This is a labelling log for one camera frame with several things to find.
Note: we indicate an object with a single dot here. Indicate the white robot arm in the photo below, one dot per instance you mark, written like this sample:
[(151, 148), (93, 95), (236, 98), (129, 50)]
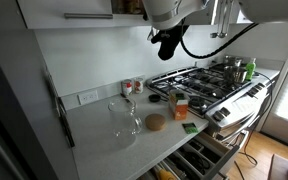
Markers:
[(164, 13)]

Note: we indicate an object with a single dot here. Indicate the clear glass mug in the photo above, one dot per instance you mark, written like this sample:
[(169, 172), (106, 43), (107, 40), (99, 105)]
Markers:
[(124, 123)]

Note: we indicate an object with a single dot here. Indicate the yellow smiley face spatula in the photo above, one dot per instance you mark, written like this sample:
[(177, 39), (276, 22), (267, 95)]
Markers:
[(165, 175)]

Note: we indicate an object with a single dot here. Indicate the small glass jar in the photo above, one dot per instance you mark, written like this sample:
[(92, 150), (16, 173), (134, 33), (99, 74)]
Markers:
[(138, 85)]

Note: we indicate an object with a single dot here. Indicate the small black round lid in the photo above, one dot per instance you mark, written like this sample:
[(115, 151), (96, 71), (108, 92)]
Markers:
[(154, 98)]

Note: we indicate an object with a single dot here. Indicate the red labelled tin can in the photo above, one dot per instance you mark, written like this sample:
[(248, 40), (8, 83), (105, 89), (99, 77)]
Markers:
[(127, 88)]

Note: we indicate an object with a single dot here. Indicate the round wooden coaster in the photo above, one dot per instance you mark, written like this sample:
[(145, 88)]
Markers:
[(155, 122)]

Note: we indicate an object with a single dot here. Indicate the orange carton box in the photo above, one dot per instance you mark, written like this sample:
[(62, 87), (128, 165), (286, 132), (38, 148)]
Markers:
[(179, 106)]

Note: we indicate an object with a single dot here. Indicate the black oven mitt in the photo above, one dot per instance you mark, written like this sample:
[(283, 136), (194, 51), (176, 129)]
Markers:
[(166, 46)]

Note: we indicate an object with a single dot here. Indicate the green paper packet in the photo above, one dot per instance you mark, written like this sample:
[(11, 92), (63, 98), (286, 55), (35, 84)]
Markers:
[(190, 128)]

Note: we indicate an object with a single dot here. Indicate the stainless steel gas stove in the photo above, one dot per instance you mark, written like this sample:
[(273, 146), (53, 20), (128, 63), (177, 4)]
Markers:
[(230, 106)]

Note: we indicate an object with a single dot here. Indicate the large steel pot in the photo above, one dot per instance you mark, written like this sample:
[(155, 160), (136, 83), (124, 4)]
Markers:
[(235, 74)]

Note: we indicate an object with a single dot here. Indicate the small steel pot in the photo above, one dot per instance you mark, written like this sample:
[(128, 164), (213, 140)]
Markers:
[(232, 61)]

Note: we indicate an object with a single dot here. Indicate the hanging steel measuring cup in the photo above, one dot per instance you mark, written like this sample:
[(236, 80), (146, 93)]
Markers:
[(221, 31)]

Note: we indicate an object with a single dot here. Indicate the green plastic bottle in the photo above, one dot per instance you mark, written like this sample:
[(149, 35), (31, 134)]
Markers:
[(250, 68)]

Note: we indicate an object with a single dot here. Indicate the wooden robot stand board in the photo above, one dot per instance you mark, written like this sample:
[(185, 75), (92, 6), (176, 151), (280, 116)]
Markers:
[(280, 166)]

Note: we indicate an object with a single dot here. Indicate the white wall power outlet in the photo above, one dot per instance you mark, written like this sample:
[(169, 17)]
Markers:
[(87, 97)]

